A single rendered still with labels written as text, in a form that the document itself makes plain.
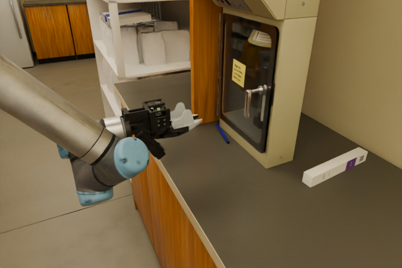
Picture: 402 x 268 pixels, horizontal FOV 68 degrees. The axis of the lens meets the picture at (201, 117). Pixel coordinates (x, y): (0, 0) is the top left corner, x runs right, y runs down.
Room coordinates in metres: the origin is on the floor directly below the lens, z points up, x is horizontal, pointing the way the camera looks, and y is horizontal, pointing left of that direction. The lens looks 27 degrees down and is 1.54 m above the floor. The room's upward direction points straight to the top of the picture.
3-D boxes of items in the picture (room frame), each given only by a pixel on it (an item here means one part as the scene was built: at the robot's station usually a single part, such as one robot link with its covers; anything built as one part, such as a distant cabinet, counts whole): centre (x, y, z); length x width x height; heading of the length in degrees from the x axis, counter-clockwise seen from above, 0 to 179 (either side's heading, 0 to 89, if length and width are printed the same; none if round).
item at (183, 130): (0.69, 0.08, 1.15); 0.09 x 0.05 x 0.02; 110
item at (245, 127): (0.94, -0.14, 1.19); 0.30 x 0.01 x 0.40; 25
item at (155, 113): (0.68, 0.14, 1.17); 0.12 x 0.08 x 0.09; 116
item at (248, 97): (0.83, -0.16, 1.17); 0.05 x 0.03 x 0.10; 115
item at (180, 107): (0.75, 0.05, 1.17); 0.09 x 0.03 x 0.06; 121
